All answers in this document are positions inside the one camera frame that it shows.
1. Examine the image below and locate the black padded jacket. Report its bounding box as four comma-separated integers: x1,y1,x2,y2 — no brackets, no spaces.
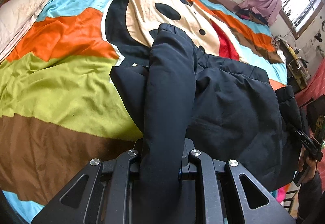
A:
110,23,302,223

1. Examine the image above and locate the pile of dark clothes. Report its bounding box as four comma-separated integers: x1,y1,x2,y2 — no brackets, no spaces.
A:
235,9,268,25

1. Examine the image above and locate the right hand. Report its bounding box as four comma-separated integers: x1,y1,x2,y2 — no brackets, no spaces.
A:
297,149,317,186

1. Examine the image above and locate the black office chair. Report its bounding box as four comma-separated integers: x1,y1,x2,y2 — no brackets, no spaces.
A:
299,95,325,135

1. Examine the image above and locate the red striped hanging cloth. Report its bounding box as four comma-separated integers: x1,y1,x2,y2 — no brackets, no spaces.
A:
295,59,325,106

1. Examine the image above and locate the cluttered wooden desk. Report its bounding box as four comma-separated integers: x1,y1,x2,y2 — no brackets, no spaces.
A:
275,36,311,94

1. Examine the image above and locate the colourful striped duvet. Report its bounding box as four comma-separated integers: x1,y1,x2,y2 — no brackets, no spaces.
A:
1,0,287,223

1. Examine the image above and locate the pink curtain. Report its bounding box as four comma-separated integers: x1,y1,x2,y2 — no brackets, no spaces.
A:
238,0,282,26

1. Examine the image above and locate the pink floral pillow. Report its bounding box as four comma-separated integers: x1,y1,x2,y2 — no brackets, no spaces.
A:
1,0,50,61

